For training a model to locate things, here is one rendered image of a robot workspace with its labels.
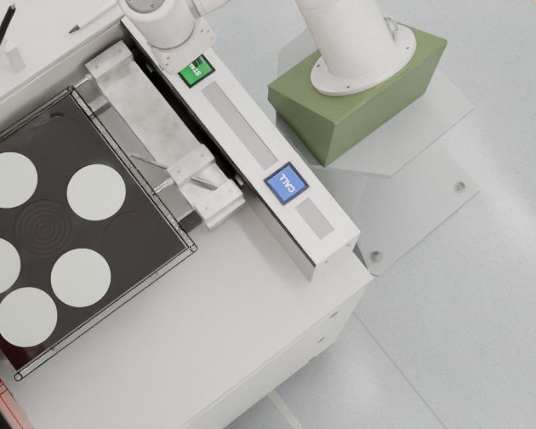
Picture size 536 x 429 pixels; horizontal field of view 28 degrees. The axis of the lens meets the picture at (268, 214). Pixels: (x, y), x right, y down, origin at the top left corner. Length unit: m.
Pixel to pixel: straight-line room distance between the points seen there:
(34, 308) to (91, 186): 0.23
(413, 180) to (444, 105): 0.81
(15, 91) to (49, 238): 0.26
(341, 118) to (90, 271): 0.49
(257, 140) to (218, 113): 0.08
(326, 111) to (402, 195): 1.05
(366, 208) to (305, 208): 1.00
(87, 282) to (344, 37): 0.59
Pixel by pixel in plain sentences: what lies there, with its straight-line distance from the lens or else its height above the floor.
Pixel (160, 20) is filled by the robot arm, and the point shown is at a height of 1.30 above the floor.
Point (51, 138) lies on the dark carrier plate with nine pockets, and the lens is 1.89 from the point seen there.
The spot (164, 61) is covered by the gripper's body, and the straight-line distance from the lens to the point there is 1.68.
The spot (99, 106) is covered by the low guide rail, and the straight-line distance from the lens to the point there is 1.95.
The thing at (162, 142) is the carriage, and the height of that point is 0.88.
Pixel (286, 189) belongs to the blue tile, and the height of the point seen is 0.96.
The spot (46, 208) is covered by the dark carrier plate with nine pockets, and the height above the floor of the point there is 0.90.
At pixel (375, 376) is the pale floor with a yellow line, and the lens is 2.70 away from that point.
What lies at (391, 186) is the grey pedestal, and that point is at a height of 0.01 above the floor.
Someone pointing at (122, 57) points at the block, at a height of 0.91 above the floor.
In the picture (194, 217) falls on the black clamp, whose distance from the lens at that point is 1.82.
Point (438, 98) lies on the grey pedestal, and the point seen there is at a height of 0.82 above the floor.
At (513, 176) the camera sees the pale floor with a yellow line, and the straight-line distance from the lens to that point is 2.88.
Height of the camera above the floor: 2.66
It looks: 75 degrees down
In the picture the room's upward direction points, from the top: 6 degrees clockwise
